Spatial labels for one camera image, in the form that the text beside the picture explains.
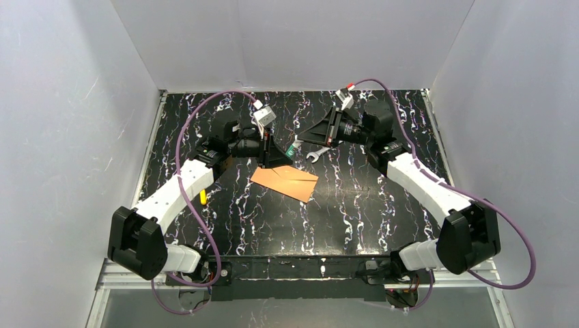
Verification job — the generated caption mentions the green white glue stick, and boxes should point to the green white glue stick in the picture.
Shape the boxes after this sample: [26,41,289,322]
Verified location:
[285,139,302,159]

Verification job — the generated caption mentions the orange paper envelope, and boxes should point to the orange paper envelope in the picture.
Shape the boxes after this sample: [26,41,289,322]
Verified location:
[251,165,318,203]

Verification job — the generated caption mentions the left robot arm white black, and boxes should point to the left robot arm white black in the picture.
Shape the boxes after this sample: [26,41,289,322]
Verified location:
[107,120,293,280]

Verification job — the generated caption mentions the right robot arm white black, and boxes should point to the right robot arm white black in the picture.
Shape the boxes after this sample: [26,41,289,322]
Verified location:
[296,99,501,275]

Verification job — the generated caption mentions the silver open-end wrench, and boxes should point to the silver open-end wrench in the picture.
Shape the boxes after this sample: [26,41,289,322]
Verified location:
[306,147,331,163]

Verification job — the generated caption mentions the yellow marker pen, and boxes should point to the yellow marker pen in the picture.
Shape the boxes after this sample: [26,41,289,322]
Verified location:
[199,189,208,206]

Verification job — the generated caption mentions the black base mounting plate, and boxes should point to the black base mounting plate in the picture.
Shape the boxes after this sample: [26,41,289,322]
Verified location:
[193,256,433,306]

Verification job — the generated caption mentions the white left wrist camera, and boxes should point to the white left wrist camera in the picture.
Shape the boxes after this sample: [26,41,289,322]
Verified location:
[252,100,277,137]

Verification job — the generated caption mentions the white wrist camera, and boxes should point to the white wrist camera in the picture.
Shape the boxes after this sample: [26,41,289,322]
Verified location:
[252,100,277,137]
[335,83,355,111]

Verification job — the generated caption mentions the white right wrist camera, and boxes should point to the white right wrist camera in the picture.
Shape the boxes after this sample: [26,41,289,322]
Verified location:
[335,83,355,111]

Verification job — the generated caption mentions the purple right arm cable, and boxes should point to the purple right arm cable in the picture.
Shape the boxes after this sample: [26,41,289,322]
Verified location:
[348,77,537,313]

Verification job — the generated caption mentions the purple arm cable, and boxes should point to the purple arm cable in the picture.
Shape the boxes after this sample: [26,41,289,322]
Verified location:
[348,77,537,313]
[150,90,264,317]

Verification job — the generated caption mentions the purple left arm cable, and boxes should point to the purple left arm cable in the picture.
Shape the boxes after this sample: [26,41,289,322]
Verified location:
[150,90,264,317]

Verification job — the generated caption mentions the aluminium front rail frame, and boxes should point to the aluminium front rail frame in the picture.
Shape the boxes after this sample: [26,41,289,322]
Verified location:
[87,256,513,327]

